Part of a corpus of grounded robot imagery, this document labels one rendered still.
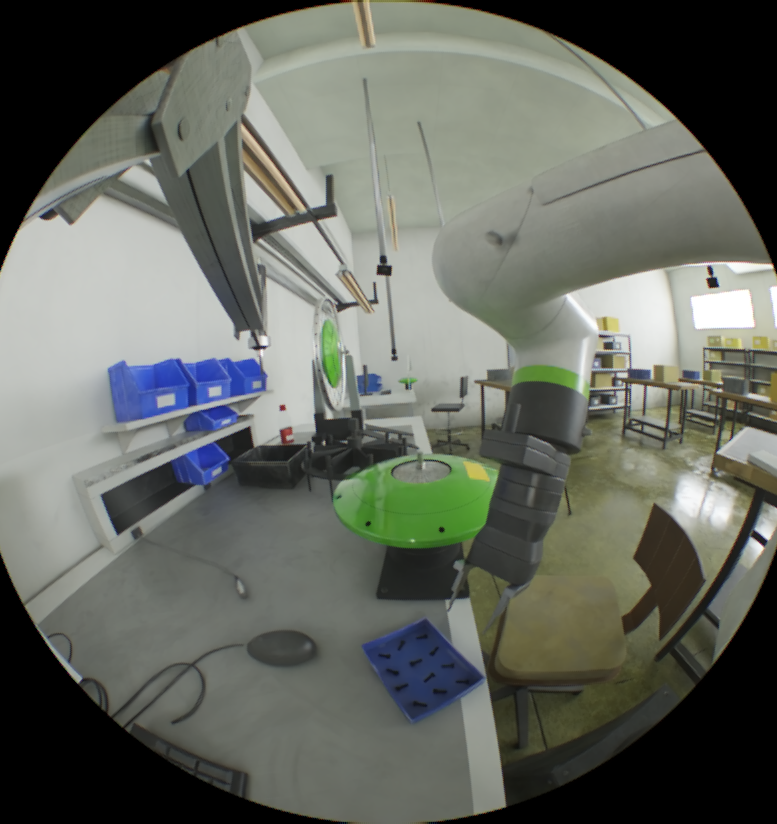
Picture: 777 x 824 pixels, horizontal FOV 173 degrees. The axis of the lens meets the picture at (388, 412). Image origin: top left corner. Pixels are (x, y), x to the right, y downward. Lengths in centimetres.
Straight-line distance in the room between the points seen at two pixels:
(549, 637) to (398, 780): 55
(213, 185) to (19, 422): 78
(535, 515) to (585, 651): 59
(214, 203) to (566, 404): 33
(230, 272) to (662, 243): 34
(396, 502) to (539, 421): 22
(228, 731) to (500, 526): 41
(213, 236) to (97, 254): 84
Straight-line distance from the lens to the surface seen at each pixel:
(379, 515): 36
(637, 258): 19
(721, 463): 119
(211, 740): 42
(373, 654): 40
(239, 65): 20
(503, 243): 19
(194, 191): 21
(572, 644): 79
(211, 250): 26
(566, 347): 28
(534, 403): 26
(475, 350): 522
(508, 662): 73
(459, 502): 37
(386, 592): 45
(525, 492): 25
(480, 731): 36
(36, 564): 93
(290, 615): 46
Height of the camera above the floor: 127
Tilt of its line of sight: 10 degrees down
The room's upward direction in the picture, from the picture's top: 5 degrees counter-clockwise
